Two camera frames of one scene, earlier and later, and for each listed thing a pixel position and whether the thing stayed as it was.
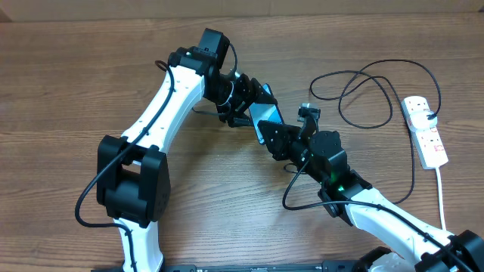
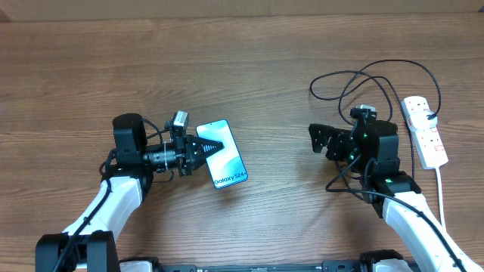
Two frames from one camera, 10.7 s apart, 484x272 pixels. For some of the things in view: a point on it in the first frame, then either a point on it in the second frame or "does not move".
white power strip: x=427 y=143 does not move
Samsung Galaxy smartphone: x=264 y=112 -> x=226 y=166
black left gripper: x=224 y=112 -> x=193 y=159
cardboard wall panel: x=40 y=10 does not move
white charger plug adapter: x=420 y=120 does not move
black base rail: x=328 y=266 does not move
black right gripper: x=283 y=137 -> x=337 y=137
